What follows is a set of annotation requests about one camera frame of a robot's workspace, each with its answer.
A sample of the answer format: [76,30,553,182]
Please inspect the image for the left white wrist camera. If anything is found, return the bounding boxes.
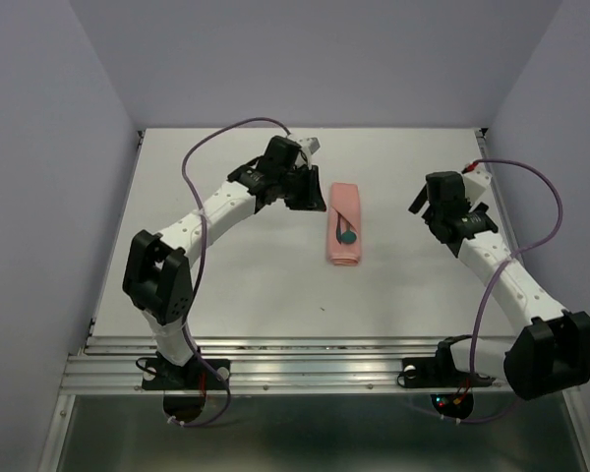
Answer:
[287,134,321,168]

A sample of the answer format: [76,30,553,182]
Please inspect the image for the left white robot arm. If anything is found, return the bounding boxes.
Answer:
[122,135,326,387]

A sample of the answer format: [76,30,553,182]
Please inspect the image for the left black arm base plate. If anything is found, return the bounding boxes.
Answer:
[136,357,231,391]

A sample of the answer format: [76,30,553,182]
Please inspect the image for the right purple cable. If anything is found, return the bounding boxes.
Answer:
[435,158,564,424]

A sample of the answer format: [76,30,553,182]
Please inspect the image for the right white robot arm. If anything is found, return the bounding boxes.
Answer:
[399,170,590,400]

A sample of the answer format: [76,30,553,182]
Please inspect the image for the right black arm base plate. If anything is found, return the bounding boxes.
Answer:
[396,357,496,388]

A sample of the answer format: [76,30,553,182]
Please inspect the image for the pink satin napkin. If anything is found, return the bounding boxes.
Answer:
[326,182,362,266]

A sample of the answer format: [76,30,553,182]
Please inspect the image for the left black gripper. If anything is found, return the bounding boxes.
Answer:
[277,164,326,211]

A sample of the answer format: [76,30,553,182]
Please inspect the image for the teal plastic utensil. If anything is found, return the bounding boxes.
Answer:
[335,212,343,241]

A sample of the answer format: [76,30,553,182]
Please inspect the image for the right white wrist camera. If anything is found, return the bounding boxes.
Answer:
[461,162,492,206]

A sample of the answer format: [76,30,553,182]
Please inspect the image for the teal plastic spoon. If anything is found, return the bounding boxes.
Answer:
[336,215,358,245]

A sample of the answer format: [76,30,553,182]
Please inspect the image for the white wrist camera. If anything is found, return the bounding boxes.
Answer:
[287,134,321,168]
[461,162,492,206]

